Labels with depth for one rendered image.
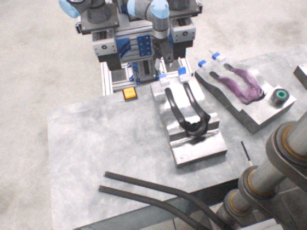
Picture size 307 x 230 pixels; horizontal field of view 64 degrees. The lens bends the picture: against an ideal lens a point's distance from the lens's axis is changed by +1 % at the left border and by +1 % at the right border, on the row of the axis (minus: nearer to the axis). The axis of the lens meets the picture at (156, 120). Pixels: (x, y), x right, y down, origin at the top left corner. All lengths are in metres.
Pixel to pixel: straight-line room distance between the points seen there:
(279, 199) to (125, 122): 0.90
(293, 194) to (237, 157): 0.58
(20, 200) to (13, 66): 1.58
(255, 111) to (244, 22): 2.13
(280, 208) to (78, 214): 0.87
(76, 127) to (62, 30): 2.18
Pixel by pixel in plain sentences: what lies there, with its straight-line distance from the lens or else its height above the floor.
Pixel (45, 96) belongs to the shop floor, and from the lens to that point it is 2.79.
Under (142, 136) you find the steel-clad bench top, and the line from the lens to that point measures 1.33.
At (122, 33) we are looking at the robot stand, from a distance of 1.66.
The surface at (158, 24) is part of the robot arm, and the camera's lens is 1.12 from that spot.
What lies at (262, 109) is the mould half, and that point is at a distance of 1.35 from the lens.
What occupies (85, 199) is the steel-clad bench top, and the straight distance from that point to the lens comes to 1.27.
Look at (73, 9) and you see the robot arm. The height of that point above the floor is 1.22.
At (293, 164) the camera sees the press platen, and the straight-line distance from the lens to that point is 0.51.
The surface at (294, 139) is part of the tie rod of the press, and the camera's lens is 0.49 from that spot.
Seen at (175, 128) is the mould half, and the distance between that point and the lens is 1.18.
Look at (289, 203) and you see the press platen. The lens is 0.76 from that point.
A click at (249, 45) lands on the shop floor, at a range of 3.05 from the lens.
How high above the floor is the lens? 1.97
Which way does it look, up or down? 59 degrees down
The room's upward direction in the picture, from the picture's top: 7 degrees counter-clockwise
